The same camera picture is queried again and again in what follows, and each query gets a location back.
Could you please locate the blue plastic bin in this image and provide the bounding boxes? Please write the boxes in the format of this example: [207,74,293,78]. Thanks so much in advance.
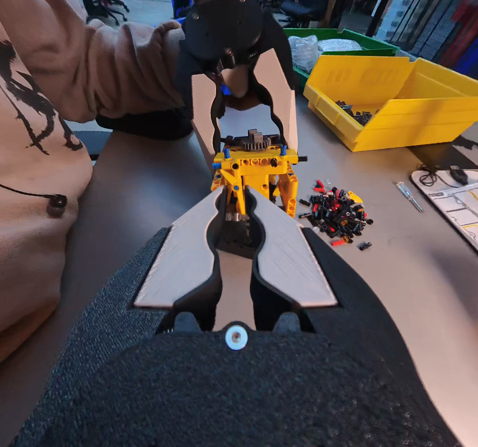
[171,0,195,25]

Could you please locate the black cable with plug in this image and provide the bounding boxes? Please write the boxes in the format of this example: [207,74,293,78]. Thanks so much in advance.
[420,165,469,188]

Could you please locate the bubble wrap sheet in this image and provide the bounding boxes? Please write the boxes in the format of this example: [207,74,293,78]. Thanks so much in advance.
[317,38,362,53]

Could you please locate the yellow toy robot model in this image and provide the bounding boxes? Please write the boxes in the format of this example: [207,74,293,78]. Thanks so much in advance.
[211,129,308,261]

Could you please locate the green plastic bin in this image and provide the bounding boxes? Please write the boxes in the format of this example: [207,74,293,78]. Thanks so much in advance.
[283,28,401,90]

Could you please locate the pile of small connector pins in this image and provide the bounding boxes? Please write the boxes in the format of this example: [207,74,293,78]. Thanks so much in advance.
[299,180,374,247]

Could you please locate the yellow plastic storage bin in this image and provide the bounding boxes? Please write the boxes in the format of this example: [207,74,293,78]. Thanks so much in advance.
[303,55,478,152]

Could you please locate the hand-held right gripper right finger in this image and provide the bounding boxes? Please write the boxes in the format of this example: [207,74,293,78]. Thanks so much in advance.
[244,186,338,309]

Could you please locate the clear-handled small screwdriver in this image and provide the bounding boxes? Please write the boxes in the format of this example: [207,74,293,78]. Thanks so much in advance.
[397,182,425,213]

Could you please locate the black sweatshirt drawstring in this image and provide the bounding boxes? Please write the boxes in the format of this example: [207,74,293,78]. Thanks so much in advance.
[0,183,68,218]

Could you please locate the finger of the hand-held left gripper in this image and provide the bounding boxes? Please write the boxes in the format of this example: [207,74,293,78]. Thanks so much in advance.
[254,48,299,152]
[191,73,225,173]

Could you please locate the person's left hand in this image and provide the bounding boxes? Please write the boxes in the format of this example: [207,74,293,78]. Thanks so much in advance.
[224,94,263,112]

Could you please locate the person's beige sweatshirt torso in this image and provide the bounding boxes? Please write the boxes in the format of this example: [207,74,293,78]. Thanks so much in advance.
[0,25,94,362]

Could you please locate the person's left forearm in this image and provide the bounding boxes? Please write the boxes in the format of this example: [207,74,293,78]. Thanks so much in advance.
[22,0,186,123]

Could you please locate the white book stand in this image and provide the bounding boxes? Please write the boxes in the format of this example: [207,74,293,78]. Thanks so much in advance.
[411,170,478,251]

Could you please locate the heap of dark connector pieces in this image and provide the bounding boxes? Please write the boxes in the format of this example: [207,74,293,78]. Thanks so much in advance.
[334,100,379,126]

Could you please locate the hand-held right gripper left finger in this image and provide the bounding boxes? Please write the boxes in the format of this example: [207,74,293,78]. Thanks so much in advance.
[134,186,225,309]

